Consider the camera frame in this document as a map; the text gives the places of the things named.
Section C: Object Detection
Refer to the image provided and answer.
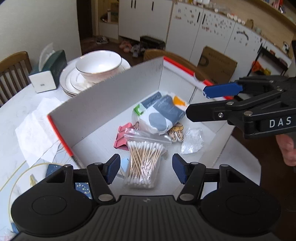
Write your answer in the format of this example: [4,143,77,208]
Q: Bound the stacked white plates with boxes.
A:
[60,58,131,95]

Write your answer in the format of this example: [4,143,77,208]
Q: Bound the person's right hand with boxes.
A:
[276,134,296,167]

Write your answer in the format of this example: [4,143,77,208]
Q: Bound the small light blue carton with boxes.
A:
[117,158,129,178]

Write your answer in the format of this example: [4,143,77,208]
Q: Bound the red cardboard box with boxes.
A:
[47,56,262,200]

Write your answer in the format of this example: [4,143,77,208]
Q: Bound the white paper napkin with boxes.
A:
[15,97,62,167]

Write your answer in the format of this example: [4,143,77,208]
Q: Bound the brown cardboard box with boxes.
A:
[197,46,237,84]

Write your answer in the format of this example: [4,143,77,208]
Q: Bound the dark wooden chair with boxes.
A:
[0,51,32,106]

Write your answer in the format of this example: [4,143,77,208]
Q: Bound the green white tissue box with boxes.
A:
[29,43,67,93]

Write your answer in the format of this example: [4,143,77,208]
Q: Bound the white bowl gold rim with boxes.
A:
[75,50,125,83]

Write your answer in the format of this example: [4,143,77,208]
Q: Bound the white wall cabinets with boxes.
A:
[117,1,295,80]

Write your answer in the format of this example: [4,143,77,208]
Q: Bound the light wooden chair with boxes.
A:
[144,49,211,82]

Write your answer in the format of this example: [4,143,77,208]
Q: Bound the patterned tissue pack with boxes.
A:
[132,91,188,135]

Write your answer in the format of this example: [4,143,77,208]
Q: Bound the pink binder clip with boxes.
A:
[113,121,139,151]

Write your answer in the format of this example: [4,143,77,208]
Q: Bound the cartoon face plush charm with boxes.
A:
[167,123,184,143]

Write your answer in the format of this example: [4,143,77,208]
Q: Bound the clear plastic wrap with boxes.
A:
[180,128,204,155]

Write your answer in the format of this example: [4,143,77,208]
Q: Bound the cotton swab bag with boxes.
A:
[123,128,171,189]

